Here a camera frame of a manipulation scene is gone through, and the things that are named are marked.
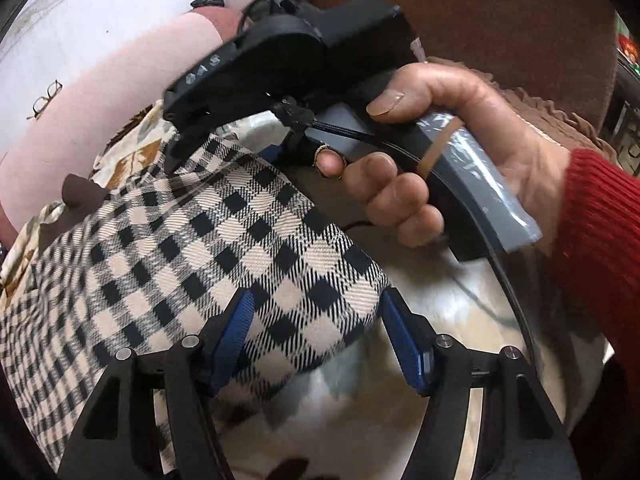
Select black beige checkered shirt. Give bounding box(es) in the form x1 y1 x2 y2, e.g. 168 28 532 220
1 136 388 466

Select red sweater forearm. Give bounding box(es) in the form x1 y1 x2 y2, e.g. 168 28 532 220
551 150 639 390

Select person right hand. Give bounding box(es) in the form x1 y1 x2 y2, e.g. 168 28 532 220
314 63 570 255

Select small black object on cushion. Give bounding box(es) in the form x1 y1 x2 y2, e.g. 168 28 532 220
190 0 226 10

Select pink bolster cushion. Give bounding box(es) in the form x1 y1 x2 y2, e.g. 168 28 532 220
1 6 240 246

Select eyeglasses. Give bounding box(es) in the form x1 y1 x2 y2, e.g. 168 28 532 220
27 79 63 119

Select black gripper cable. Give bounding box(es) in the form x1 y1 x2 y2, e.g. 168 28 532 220
271 98 544 380

